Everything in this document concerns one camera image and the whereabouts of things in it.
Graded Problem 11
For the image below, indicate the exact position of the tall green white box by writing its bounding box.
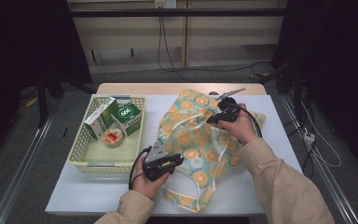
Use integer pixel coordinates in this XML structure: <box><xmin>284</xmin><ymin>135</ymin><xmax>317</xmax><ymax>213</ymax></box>
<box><xmin>83</xmin><ymin>96</ymin><xmax>119</xmax><ymax>141</ymax></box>

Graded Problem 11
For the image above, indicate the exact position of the pale yellow plastic basket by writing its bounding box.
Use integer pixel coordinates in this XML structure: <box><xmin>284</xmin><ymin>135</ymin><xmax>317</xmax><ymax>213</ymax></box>
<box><xmin>67</xmin><ymin>94</ymin><xmax>147</xmax><ymax>175</ymax></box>

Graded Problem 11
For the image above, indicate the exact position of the green cube box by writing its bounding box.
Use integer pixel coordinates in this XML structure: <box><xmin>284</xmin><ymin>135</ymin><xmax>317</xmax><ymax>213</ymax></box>
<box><xmin>110</xmin><ymin>102</ymin><xmax>143</xmax><ymax>137</ymax></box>

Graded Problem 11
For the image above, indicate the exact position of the black wall cable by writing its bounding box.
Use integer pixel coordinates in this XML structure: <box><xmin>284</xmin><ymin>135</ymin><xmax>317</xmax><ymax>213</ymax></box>
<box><xmin>157</xmin><ymin>15</ymin><xmax>273</xmax><ymax>83</ymax></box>

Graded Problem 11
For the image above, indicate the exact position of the metal floor rail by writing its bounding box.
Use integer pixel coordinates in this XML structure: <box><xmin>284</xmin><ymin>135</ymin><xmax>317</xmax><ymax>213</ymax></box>
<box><xmin>279</xmin><ymin>94</ymin><xmax>358</xmax><ymax>224</ymax></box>
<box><xmin>0</xmin><ymin>115</ymin><xmax>55</xmax><ymax>224</ymax></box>

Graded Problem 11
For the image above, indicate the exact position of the round snack packet red label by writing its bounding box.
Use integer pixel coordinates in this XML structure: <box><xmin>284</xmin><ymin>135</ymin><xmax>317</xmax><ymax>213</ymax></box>
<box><xmin>102</xmin><ymin>127</ymin><xmax>125</xmax><ymax>148</ymax></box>

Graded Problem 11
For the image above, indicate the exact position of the white wall socket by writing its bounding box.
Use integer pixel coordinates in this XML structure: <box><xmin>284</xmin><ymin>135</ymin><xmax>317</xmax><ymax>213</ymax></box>
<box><xmin>154</xmin><ymin>0</ymin><xmax>177</xmax><ymax>9</ymax></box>

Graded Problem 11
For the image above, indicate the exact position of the black metal stand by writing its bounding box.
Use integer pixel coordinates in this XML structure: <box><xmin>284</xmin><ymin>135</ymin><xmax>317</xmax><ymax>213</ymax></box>
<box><xmin>35</xmin><ymin>73</ymin><xmax>97</xmax><ymax>129</ymax></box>

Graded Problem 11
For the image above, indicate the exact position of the black cable bundle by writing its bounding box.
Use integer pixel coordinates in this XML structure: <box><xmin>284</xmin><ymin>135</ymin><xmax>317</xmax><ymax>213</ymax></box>
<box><xmin>279</xmin><ymin>62</ymin><xmax>316</xmax><ymax>169</ymax></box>

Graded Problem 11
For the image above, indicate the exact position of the person's left hand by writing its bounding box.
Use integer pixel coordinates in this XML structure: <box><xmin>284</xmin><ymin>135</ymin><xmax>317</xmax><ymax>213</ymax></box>
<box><xmin>132</xmin><ymin>155</ymin><xmax>171</xmax><ymax>200</ymax></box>

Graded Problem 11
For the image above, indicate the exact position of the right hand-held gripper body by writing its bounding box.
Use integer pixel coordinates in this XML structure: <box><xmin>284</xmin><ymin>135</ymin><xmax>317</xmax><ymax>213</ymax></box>
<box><xmin>215</xmin><ymin>88</ymin><xmax>247</xmax><ymax>123</ymax></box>

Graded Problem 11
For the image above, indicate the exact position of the white power strip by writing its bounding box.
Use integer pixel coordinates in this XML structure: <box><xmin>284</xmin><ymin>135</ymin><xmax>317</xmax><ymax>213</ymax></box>
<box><xmin>303</xmin><ymin>131</ymin><xmax>316</xmax><ymax>145</ymax></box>

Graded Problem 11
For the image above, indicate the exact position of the person's right hand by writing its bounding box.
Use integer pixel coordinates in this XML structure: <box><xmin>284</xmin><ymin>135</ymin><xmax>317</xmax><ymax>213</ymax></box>
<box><xmin>217</xmin><ymin>103</ymin><xmax>259</xmax><ymax>145</ymax></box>

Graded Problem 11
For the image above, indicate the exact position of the left hand-held gripper cable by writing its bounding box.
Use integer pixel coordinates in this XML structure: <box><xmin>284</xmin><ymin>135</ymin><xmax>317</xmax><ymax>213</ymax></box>
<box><xmin>128</xmin><ymin>146</ymin><xmax>153</xmax><ymax>190</ymax></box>

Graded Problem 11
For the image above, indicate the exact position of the orange print cloth bag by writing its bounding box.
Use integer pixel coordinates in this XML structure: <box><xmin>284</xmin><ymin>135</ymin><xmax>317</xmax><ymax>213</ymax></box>
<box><xmin>157</xmin><ymin>88</ymin><xmax>267</xmax><ymax>213</ymax></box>

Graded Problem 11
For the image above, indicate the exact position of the white cable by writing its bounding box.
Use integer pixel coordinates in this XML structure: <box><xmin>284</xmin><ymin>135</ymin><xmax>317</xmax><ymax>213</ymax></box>
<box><xmin>301</xmin><ymin>101</ymin><xmax>343</xmax><ymax>169</ymax></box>

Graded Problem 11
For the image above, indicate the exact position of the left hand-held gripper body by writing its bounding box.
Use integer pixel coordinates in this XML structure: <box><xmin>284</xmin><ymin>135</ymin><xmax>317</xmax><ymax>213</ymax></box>
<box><xmin>143</xmin><ymin>140</ymin><xmax>171</xmax><ymax>182</ymax></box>

